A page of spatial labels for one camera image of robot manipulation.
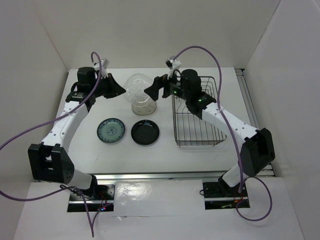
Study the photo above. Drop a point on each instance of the blue white patterned plate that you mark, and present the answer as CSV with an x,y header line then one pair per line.
x,y
111,130

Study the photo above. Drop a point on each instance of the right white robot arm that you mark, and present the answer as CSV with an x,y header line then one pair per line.
x,y
254,147

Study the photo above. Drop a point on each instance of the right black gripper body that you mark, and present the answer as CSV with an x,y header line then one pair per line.
x,y
171,86

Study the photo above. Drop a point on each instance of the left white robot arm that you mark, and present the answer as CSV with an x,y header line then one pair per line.
x,y
49,160

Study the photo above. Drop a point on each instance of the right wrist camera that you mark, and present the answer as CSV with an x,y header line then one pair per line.
x,y
173,63

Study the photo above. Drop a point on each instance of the black glossy plate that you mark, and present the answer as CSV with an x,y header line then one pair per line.
x,y
145,132

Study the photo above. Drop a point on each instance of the metal wire dish rack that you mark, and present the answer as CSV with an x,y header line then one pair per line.
x,y
191,131

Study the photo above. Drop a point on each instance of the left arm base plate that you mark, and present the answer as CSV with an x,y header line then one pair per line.
x,y
104,198

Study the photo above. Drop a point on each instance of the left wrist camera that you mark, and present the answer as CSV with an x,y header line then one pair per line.
x,y
101,68

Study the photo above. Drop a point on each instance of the clear textured glass plate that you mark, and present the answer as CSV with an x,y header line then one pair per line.
x,y
135,86

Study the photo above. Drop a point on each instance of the clear square glass plate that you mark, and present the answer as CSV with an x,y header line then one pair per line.
x,y
145,109

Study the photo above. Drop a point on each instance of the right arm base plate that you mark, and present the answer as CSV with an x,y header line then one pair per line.
x,y
216,199

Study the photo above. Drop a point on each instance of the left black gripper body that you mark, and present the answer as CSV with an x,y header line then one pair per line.
x,y
102,88

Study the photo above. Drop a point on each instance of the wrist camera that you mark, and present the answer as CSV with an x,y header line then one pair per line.
x,y
101,68
173,63

